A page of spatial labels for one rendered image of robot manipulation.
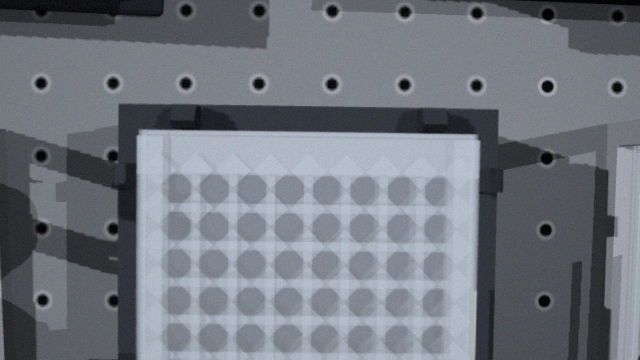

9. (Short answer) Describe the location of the grey perforated base plate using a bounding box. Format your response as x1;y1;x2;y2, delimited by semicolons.
0;0;640;360

